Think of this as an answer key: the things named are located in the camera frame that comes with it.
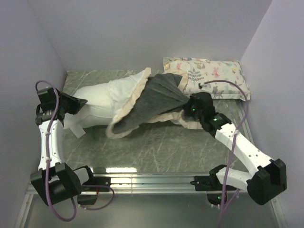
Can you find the floral patterned pillow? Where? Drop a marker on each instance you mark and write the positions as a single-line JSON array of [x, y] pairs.
[[225, 77]]

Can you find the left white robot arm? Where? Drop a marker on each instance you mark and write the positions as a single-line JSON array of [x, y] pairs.
[[55, 181]]

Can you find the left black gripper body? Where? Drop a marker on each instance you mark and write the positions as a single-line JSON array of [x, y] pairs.
[[67, 104]]

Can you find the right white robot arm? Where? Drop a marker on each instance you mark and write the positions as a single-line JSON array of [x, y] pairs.
[[264, 179]]

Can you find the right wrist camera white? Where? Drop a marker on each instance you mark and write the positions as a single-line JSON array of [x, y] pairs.
[[204, 87]]

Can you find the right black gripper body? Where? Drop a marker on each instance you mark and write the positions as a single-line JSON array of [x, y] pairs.
[[191, 110]]

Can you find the grey pillowcase with cream ruffle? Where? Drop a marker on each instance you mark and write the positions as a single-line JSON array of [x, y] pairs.
[[148, 98]]

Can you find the aluminium front rail frame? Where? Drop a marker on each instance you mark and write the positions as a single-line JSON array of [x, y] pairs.
[[162, 200]]

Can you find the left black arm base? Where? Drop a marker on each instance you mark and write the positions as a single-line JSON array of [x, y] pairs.
[[91, 190]]

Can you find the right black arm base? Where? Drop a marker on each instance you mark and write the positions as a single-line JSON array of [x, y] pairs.
[[210, 183]]

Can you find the white pillow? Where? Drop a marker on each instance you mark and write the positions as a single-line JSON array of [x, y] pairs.
[[98, 110]]

